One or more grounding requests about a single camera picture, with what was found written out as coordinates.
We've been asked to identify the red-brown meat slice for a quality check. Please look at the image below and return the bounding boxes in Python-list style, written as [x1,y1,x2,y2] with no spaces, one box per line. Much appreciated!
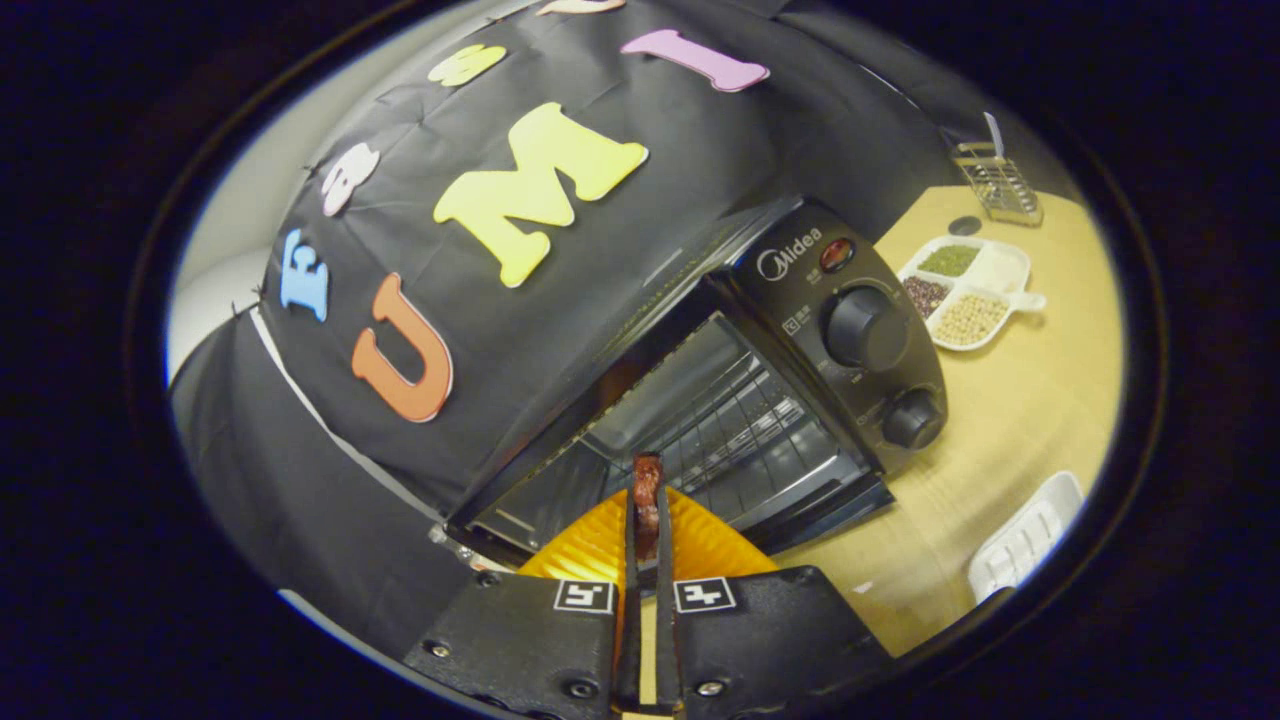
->
[632,452,665,561]

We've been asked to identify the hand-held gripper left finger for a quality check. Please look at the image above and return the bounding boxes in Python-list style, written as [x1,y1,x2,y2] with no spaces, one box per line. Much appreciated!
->
[403,487,646,716]

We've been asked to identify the black toaster oven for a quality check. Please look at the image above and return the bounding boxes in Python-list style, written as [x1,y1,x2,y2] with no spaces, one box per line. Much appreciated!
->
[430,195,949,571]

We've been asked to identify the wire mesh utensil holder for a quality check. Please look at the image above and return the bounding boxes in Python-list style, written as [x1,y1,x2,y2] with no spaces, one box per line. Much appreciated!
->
[950,140,1044,227]

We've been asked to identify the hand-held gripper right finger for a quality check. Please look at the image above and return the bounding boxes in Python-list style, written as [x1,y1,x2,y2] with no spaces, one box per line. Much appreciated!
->
[655,487,891,716]

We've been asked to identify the small white plastic tray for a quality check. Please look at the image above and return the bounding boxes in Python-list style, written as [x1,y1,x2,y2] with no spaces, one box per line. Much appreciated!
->
[967,471,1086,605]

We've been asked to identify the white divided dish of beans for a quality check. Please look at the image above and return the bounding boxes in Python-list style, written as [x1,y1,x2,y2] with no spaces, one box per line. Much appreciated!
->
[897,235,1047,352]

